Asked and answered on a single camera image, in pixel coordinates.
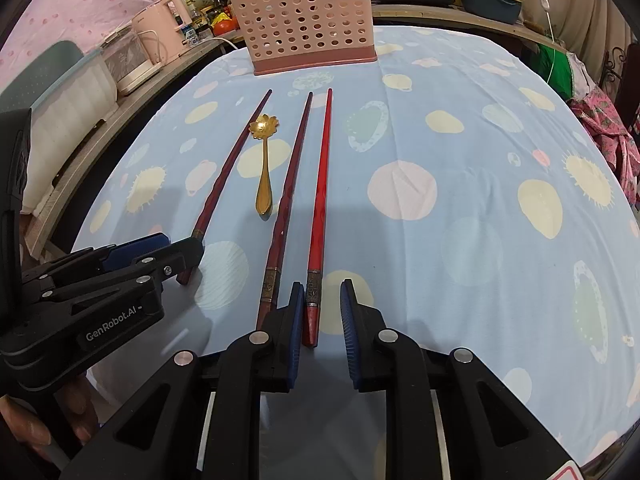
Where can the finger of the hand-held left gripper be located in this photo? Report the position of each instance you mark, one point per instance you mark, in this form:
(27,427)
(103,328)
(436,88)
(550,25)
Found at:
(175,260)
(135,250)

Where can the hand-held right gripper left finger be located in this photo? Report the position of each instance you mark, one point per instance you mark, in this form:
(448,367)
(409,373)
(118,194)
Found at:
(295,320)

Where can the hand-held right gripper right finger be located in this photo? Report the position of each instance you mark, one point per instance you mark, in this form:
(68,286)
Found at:
(350,330)

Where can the gold flower spoon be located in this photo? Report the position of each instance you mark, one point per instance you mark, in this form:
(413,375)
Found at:
(264,195)

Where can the maroon chopstick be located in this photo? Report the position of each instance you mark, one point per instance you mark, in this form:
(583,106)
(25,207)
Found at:
(235,150)

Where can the dark red patterned chopstick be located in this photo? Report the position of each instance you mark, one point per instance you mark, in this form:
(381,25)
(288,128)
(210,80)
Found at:
(290,185)

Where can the bright red chopstick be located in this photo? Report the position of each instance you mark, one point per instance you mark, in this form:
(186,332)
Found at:
(320,185)

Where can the pink perforated utensil basket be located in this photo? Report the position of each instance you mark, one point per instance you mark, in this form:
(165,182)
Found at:
(300,25)

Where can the person's left hand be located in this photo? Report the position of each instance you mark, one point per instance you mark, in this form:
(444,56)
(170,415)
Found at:
(75,405)

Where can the wooden side shelf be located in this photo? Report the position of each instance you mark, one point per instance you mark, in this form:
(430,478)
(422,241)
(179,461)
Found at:
(100,135)

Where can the translucent storage box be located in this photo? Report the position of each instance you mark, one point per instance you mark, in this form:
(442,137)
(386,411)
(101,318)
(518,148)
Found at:
(65,90)

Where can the white countertop appliance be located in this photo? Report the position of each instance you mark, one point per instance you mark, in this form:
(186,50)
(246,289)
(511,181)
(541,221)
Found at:
(130,60)

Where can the pink electric kettle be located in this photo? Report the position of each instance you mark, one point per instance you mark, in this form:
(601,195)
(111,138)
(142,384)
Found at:
(155,30)

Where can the red orange container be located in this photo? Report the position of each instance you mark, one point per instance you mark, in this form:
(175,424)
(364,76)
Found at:
(223,24)

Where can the pink dotted sheet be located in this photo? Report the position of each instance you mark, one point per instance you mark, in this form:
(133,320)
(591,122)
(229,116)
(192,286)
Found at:
(75,0)

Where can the pink patterned garment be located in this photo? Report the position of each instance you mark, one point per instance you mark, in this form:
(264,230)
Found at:
(605,135)

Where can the wooden counter board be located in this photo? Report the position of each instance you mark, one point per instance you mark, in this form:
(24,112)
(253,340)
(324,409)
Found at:
(450,20)

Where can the green cloth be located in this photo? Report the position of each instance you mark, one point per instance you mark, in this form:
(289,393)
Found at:
(555,70)

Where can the dark wooden chair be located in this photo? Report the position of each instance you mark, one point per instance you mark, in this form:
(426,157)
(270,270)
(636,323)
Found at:
(622,75)

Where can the beige curtain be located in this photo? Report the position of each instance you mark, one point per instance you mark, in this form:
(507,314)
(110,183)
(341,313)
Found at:
(590,0)

